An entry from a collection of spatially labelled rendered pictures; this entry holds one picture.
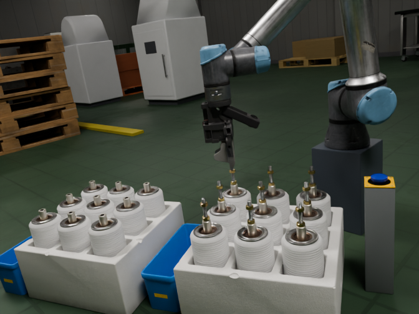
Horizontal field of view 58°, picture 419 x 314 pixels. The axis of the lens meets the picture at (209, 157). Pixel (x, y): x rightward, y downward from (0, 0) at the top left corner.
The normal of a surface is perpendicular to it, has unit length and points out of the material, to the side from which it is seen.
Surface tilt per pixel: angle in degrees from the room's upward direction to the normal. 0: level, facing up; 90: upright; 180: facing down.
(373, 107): 98
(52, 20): 90
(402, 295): 0
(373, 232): 90
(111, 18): 90
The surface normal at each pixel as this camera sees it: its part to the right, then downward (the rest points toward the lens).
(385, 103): 0.19, 0.40
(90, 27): 0.65, -0.04
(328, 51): -0.71, 0.29
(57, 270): -0.39, 0.33
